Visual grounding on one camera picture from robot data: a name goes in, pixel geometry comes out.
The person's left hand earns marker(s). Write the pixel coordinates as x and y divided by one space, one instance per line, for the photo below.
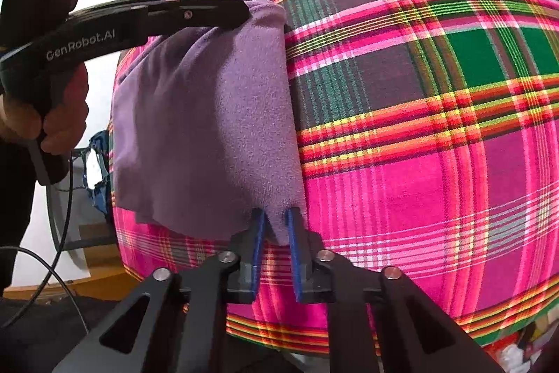
65 115

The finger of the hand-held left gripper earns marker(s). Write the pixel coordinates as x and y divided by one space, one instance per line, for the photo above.
209 12

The pink plaid blanket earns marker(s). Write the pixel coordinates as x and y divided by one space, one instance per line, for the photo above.
415 159

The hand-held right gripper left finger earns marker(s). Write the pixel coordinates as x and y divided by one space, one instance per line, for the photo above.
257 255

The black mesh office chair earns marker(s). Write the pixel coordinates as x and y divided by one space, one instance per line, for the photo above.
56 220

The purple pants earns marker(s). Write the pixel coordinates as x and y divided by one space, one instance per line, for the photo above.
205 128

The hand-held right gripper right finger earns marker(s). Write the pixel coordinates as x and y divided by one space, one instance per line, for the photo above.
295 255

